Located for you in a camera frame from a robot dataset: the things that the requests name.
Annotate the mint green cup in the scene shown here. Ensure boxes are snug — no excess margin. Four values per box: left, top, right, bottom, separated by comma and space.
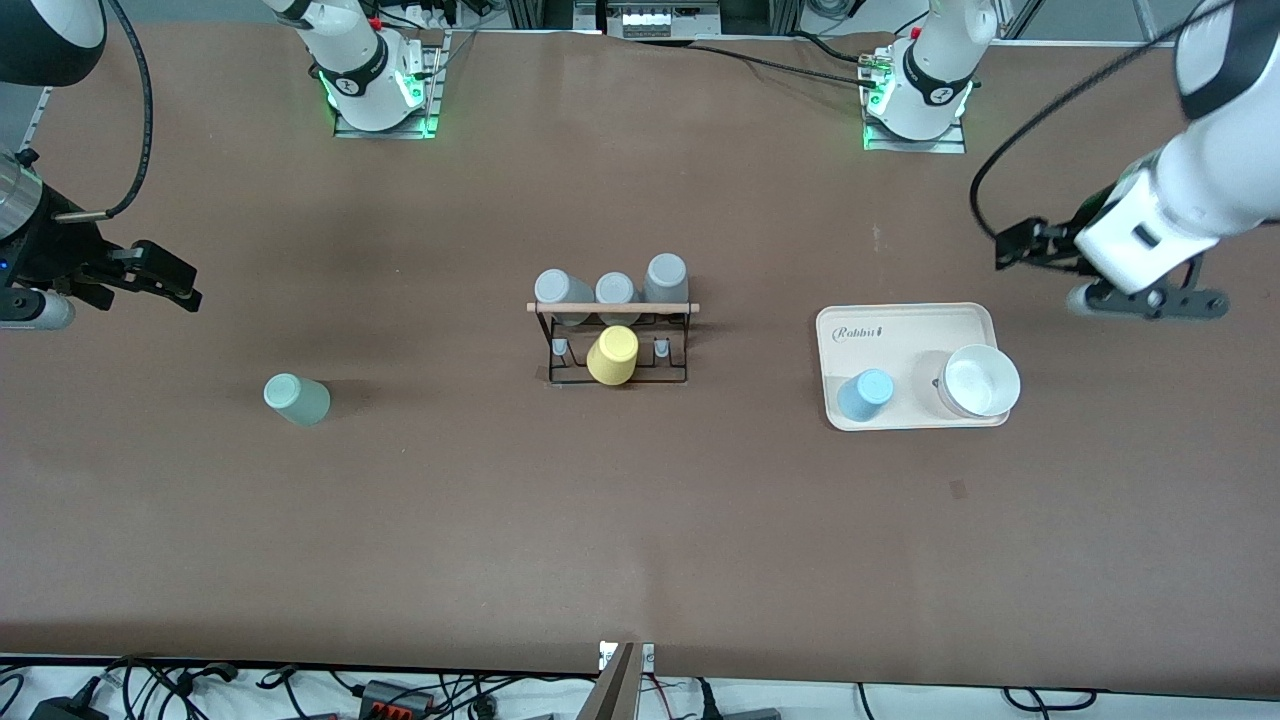
263, 373, 332, 428

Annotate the light blue cup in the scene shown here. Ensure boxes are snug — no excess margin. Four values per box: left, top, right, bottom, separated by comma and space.
836, 369, 896, 425

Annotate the white bowl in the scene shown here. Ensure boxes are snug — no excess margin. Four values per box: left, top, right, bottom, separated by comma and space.
937, 343, 1022, 419

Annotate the beige plastic tray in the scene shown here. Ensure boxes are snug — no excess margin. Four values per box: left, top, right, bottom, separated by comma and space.
815, 303, 1012, 433

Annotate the grey plastic cup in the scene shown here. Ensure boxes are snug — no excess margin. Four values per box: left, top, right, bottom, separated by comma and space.
595, 272, 642, 327
533, 268, 597, 329
643, 253, 691, 306

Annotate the yellow cup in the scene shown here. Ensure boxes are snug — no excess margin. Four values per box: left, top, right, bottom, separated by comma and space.
586, 325, 640, 387

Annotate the black power adapter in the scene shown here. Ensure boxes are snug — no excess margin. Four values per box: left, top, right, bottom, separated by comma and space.
28, 690, 106, 720

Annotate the white device with ports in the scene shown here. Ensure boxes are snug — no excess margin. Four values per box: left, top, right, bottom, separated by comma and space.
600, 0, 723, 41

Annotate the black orange terminal block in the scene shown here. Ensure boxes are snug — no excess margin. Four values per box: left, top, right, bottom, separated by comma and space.
358, 680, 438, 720

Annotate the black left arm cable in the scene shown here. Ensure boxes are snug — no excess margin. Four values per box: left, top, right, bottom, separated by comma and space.
968, 0, 1236, 246

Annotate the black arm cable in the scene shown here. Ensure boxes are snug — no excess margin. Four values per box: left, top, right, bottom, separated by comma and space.
55, 0, 154, 221
968, 0, 1236, 246

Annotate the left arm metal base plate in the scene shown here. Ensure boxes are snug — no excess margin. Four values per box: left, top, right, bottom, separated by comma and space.
862, 45, 969, 155

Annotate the aluminium table edge rail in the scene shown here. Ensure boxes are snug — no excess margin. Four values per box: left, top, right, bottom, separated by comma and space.
18, 85, 53, 153

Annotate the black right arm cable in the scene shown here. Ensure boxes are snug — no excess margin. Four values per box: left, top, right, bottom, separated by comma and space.
55, 0, 154, 221

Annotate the black cable on table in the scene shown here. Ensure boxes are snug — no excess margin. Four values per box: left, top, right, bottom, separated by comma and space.
690, 42, 873, 86

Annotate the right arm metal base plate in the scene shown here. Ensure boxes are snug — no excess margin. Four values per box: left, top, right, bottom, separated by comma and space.
332, 30, 443, 140

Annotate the thin black floor cable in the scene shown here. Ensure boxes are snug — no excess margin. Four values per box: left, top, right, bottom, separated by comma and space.
1003, 686, 1098, 714

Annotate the small metal bracket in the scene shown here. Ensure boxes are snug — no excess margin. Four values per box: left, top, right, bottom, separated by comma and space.
598, 640, 657, 674

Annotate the brown post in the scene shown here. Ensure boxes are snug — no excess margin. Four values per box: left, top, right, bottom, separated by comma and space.
578, 642, 641, 720

